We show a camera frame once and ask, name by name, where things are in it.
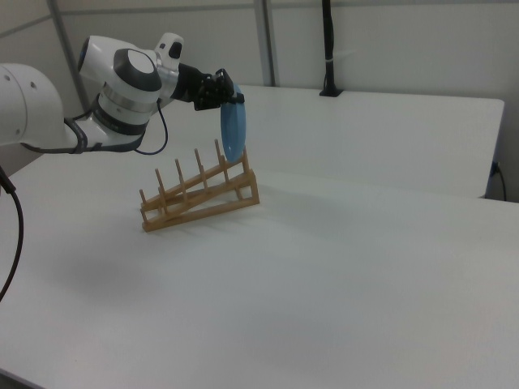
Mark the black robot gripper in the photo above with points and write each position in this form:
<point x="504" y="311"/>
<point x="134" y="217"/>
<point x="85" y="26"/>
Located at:
<point x="200" y="90"/>

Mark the black clamped camera pole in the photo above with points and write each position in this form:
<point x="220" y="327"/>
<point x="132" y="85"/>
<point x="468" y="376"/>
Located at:
<point x="329" y="48"/>

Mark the wooden plate rack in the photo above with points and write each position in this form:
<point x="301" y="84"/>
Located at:
<point x="202" y="198"/>

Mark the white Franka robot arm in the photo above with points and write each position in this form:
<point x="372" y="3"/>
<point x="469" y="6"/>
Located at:
<point x="129" y="77"/>

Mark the grey partition post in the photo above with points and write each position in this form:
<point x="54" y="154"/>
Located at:
<point x="268" y="40"/>

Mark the blue round plate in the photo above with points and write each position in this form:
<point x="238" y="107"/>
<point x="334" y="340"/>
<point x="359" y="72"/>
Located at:
<point x="234" y="129"/>

